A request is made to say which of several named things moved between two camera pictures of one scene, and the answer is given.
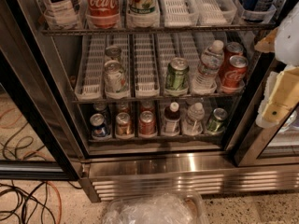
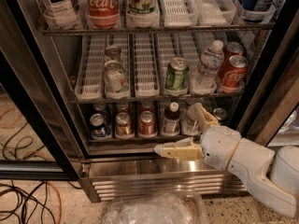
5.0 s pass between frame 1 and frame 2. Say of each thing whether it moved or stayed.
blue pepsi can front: stayed
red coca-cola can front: stayed
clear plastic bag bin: stayed
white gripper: moved
